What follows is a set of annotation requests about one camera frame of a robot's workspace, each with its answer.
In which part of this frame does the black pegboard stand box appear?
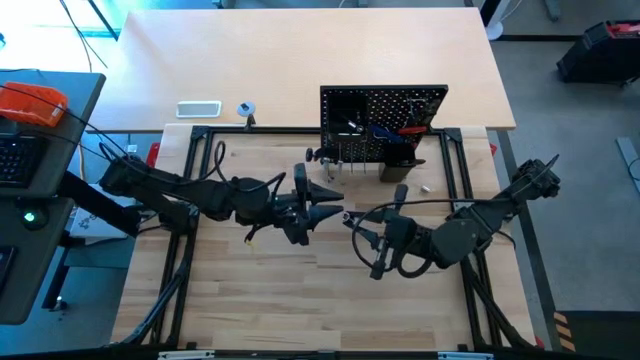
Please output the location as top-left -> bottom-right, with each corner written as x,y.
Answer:
378,159 -> 419,184

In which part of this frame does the light wood side table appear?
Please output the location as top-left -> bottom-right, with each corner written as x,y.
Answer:
89,7 -> 517,132

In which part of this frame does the black wire stripper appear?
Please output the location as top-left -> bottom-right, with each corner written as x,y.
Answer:
407,97 -> 434,126

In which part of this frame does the black equipment case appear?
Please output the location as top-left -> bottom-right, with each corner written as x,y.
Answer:
556,19 -> 640,85

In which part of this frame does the orange plastic case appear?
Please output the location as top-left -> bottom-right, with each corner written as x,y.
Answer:
0,81 -> 70,128

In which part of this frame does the white rectangular tray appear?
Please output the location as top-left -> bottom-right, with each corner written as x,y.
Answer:
175,100 -> 223,119

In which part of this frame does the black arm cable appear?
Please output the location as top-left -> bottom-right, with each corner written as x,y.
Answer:
202,140 -> 287,194
350,198 -> 501,280

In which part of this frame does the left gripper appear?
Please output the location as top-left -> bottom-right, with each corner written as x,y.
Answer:
269,162 -> 346,247

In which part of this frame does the black aluminium table frame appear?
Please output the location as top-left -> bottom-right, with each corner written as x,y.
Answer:
119,124 -> 539,351

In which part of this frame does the dark grey desk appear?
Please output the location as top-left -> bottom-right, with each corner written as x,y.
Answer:
0,69 -> 107,326

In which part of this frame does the black pegboard shelf bin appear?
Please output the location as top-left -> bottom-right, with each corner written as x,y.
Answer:
323,92 -> 370,146

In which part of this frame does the black perforated pegboard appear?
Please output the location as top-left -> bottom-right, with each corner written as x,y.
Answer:
318,83 -> 450,169

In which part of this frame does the blue T-handle hex key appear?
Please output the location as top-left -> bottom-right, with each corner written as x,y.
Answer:
370,124 -> 405,145

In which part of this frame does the white stand base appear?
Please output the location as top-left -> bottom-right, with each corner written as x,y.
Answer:
482,0 -> 506,41

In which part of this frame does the long double-prong metal hook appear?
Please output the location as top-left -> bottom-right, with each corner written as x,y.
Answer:
324,143 -> 345,177
348,143 -> 367,175

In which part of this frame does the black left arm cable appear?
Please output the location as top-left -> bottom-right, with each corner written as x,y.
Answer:
202,140 -> 287,194

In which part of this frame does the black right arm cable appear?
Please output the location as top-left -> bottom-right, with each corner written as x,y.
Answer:
350,198 -> 501,280

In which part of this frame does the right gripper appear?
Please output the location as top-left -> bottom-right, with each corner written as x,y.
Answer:
342,183 -> 432,281

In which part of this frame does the round black lit device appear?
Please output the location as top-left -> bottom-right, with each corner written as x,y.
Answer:
19,204 -> 49,231

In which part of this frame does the black keyboard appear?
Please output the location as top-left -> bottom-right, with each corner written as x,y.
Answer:
0,133 -> 49,189

